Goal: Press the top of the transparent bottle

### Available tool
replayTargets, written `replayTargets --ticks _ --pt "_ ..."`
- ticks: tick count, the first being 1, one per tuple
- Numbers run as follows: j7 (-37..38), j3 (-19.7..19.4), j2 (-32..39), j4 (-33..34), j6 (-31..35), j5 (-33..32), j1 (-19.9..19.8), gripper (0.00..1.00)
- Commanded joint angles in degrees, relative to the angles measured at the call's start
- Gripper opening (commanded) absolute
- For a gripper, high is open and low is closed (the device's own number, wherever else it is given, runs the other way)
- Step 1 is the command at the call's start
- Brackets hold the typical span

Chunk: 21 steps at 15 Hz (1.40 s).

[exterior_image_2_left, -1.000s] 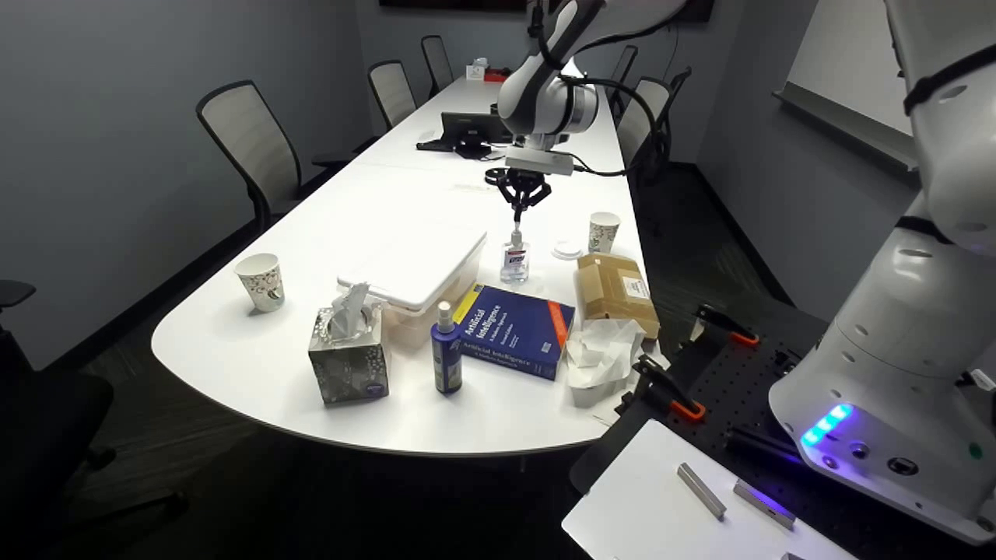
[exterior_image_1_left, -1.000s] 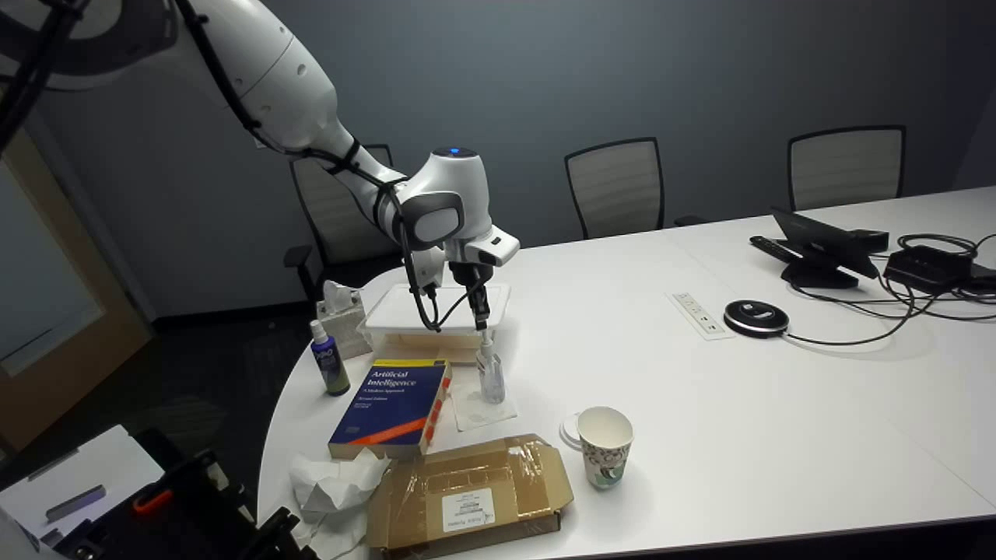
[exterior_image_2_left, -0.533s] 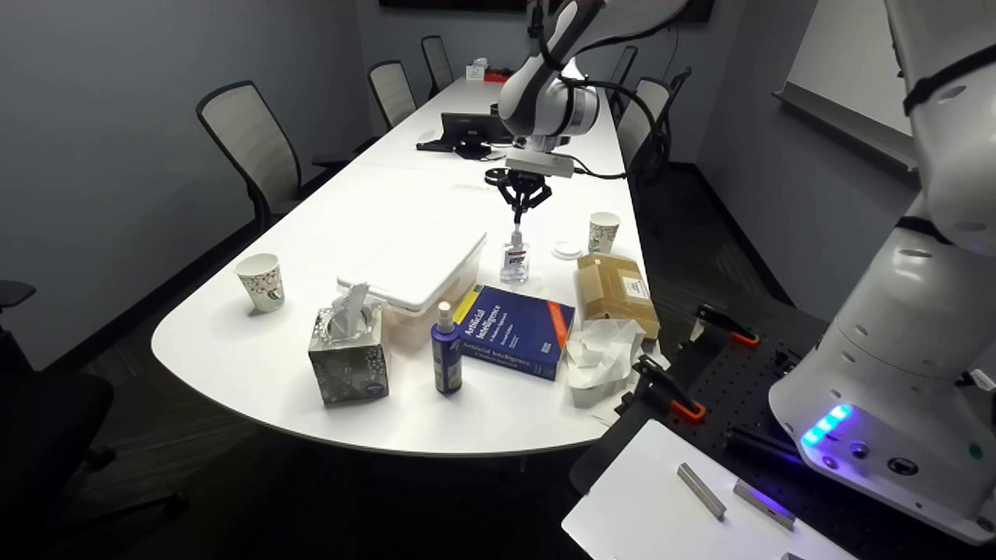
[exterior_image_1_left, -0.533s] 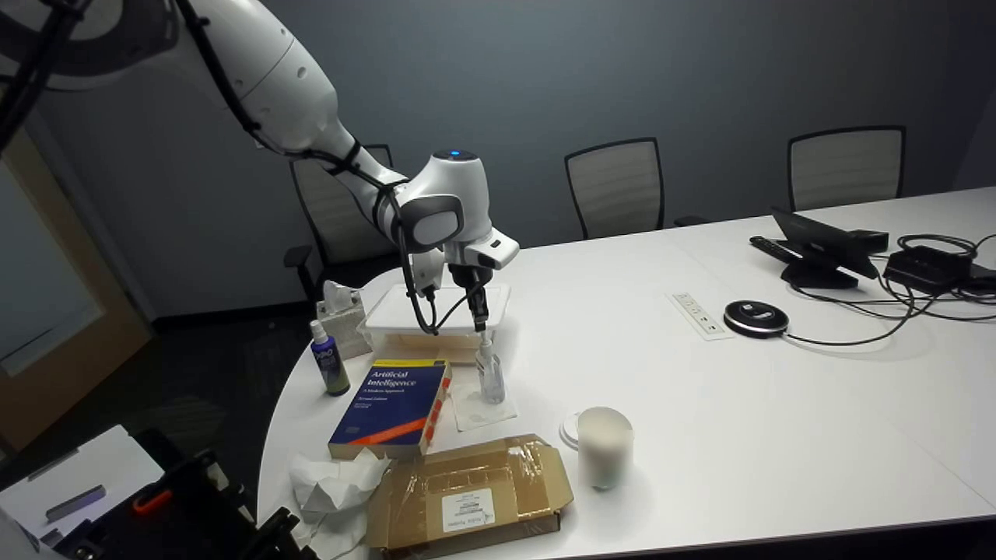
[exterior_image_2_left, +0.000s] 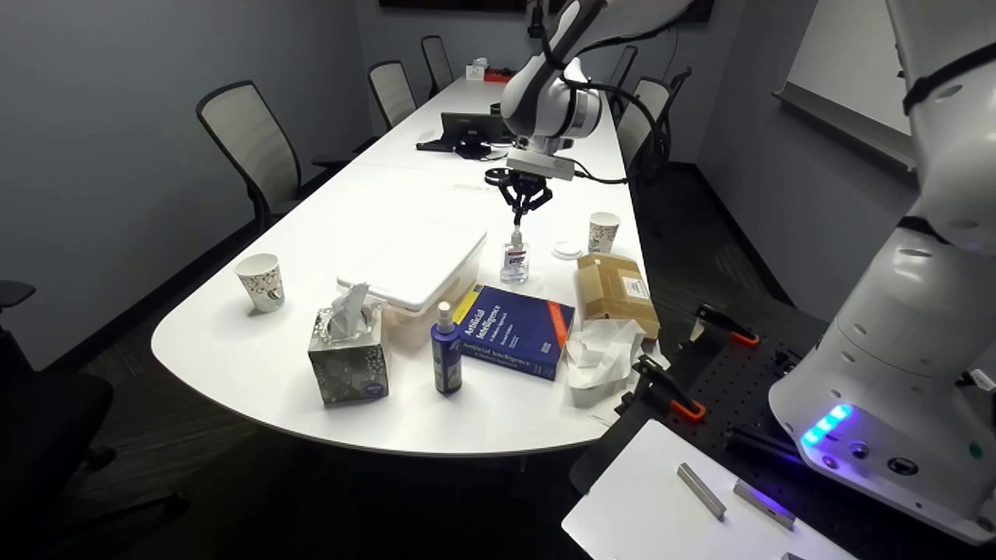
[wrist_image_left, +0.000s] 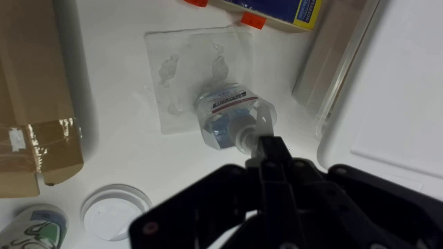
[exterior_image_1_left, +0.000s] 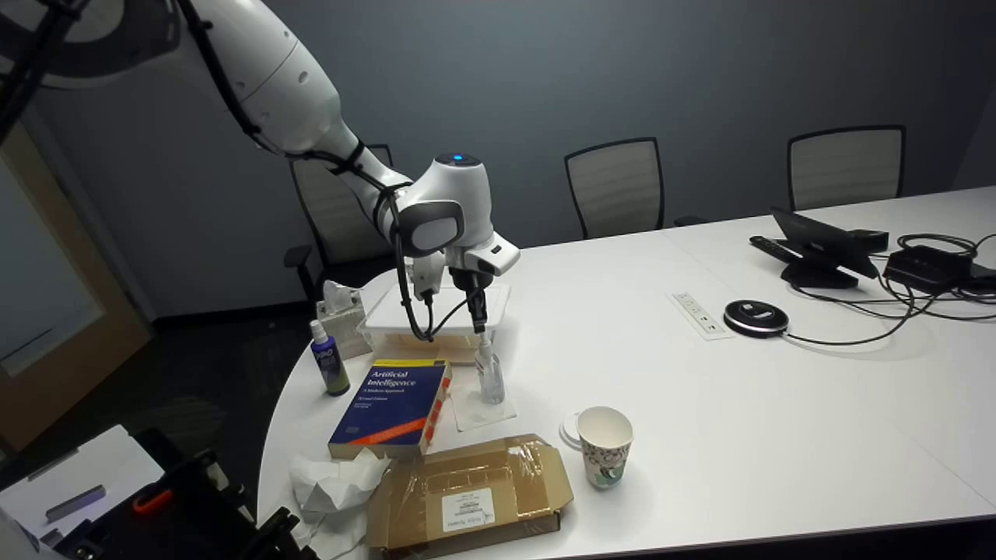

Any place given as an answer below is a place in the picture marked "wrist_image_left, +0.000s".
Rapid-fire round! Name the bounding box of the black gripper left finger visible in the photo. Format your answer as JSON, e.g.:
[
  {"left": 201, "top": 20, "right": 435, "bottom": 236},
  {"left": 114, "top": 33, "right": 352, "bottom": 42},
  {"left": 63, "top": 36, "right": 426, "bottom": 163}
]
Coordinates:
[{"left": 129, "top": 135, "right": 279, "bottom": 249}]

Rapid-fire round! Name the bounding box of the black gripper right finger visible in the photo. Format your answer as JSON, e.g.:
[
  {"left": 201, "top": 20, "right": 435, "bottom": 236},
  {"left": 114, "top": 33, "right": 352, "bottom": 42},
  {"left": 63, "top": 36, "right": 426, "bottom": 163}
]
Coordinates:
[{"left": 273, "top": 135, "right": 443, "bottom": 249}]

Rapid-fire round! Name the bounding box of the clear plastic water bottle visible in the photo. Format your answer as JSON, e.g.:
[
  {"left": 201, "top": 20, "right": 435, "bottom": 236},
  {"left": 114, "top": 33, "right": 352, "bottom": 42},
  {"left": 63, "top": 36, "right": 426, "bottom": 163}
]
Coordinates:
[{"left": 193, "top": 81, "right": 277, "bottom": 156}]

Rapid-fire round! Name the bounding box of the white cup lid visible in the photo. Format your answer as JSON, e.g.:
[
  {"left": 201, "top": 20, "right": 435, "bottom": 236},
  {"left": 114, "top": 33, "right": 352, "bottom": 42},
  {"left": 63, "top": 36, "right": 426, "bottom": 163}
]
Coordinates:
[{"left": 80, "top": 182, "right": 154, "bottom": 242}]

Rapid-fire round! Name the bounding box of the white flat box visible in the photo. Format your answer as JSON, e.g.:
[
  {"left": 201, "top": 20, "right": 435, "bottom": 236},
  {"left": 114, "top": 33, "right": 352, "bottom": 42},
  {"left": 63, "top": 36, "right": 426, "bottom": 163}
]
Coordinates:
[{"left": 291, "top": 0, "right": 443, "bottom": 181}]

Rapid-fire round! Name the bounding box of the flat clear plastic bag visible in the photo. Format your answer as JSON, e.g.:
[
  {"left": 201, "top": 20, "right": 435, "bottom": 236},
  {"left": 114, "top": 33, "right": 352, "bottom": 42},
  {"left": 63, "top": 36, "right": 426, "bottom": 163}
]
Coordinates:
[{"left": 143, "top": 26, "right": 255, "bottom": 135}]

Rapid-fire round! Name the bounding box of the printed paper cup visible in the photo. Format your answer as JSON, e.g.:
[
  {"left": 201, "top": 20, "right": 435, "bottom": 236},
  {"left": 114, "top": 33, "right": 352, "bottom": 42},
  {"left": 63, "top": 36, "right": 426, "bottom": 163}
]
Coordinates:
[{"left": 0, "top": 203, "right": 70, "bottom": 249}]

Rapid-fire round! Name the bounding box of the orange capped marker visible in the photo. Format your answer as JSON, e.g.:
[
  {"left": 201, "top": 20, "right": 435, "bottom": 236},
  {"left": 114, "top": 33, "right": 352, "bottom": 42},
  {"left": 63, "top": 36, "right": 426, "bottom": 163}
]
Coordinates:
[
  {"left": 240, "top": 11, "right": 269, "bottom": 30},
  {"left": 183, "top": 0, "right": 211, "bottom": 8}
]

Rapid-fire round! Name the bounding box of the blue and yellow book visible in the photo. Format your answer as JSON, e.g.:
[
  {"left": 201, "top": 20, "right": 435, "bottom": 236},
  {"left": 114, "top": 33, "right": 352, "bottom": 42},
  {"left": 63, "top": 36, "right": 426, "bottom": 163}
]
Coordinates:
[{"left": 210, "top": 0, "right": 325, "bottom": 33}]

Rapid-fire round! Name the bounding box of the brown cardboard package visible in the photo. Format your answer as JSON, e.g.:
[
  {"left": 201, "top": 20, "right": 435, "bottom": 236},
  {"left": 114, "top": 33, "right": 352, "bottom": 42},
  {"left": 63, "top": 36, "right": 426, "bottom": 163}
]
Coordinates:
[{"left": 0, "top": 0, "right": 88, "bottom": 199}]

